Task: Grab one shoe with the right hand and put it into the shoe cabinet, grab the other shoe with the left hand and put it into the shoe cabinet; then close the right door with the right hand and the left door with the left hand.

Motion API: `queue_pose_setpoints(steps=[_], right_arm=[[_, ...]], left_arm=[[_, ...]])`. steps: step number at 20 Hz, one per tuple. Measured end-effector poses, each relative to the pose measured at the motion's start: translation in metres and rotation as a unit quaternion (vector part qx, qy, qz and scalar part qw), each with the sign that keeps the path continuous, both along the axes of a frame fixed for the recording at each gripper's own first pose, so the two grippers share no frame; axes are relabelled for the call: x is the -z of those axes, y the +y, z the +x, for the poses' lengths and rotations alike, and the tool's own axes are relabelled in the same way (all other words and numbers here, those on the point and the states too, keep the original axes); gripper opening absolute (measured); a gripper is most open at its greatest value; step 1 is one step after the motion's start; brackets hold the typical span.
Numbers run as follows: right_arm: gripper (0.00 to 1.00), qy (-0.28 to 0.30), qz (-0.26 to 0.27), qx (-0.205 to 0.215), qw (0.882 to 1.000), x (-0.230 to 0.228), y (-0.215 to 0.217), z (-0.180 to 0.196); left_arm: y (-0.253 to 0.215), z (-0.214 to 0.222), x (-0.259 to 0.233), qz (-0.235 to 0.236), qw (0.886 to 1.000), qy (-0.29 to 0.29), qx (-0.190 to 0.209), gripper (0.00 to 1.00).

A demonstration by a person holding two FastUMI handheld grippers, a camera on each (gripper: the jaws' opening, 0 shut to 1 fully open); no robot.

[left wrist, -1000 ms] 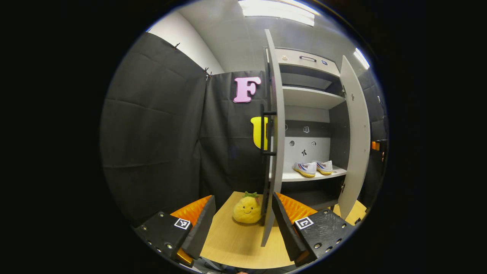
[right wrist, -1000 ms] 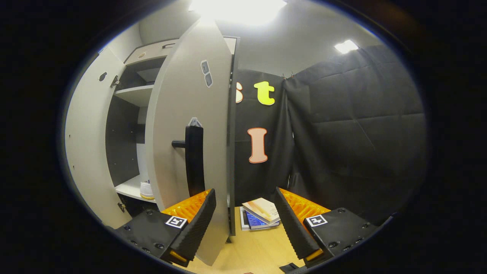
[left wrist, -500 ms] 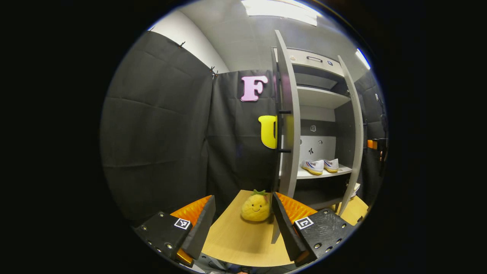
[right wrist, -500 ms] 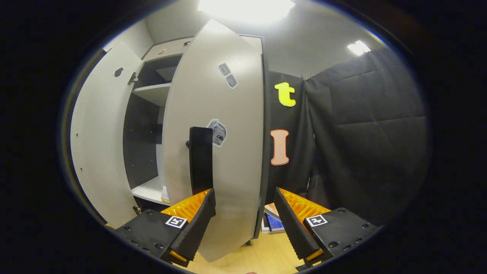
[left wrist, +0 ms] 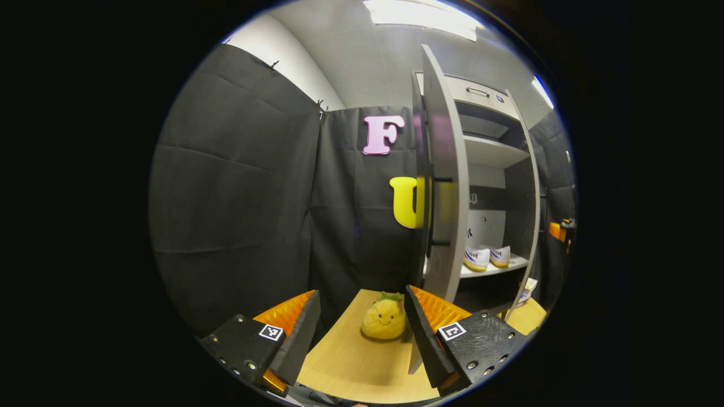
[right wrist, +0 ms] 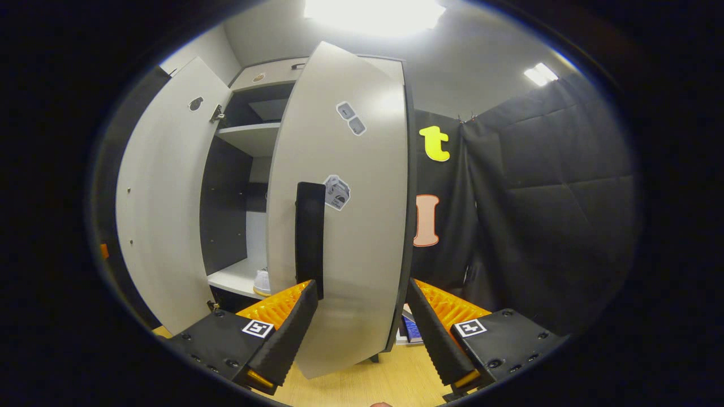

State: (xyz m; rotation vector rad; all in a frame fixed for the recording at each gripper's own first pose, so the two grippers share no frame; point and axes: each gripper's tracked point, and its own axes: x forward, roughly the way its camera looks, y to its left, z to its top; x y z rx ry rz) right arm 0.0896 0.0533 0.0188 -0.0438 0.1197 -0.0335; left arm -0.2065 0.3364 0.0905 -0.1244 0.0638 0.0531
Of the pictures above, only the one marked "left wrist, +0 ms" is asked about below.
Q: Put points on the stack of books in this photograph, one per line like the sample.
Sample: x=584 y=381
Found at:
x=527 y=291

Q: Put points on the grey shoe cabinet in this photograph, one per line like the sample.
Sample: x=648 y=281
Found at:
x=486 y=226

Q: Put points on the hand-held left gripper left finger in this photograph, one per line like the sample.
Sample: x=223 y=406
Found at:
x=302 y=333

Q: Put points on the large ceiling light panel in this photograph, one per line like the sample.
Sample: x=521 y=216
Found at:
x=421 y=17

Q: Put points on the grey cabinet door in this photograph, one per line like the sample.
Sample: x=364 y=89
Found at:
x=535 y=237
x=449 y=141

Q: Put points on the white striped shoe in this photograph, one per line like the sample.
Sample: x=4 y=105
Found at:
x=500 y=255
x=477 y=258

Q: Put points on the grey cabinet drawer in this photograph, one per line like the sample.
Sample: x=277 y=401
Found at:
x=481 y=102

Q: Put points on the yellow plush toy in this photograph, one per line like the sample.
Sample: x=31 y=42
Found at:
x=383 y=322

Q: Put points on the light grey cabinet shelf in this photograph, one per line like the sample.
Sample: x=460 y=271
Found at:
x=492 y=151
x=509 y=267

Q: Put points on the small ceiling light panel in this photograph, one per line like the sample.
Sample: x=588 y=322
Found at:
x=543 y=92

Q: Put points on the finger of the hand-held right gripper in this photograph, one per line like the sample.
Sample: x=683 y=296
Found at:
x=563 y=233

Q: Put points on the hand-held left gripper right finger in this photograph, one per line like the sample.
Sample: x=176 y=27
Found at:
x=421 y=333

